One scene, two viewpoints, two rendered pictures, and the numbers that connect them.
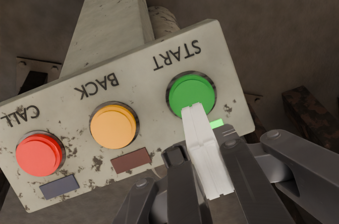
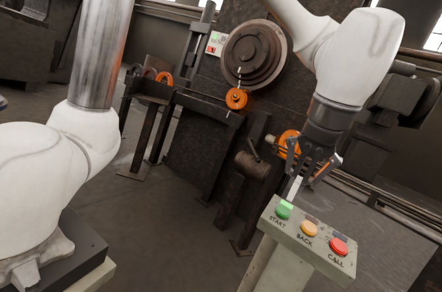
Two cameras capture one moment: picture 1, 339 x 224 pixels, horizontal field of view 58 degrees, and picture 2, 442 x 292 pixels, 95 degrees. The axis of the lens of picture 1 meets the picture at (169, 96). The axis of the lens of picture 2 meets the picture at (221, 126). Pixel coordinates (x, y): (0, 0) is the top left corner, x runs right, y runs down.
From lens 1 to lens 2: 0.43 m
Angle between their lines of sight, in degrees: 52
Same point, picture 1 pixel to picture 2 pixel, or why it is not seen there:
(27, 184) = (350, 246)
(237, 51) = (218, 264)
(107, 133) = (312, 227)
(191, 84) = (280, 212)
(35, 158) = (340, 245)
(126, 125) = (305, 223)
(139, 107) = (297, 224)
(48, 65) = not seen: outside the picture
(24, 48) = not seen: outside the picture
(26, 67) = not seen: outside the picture
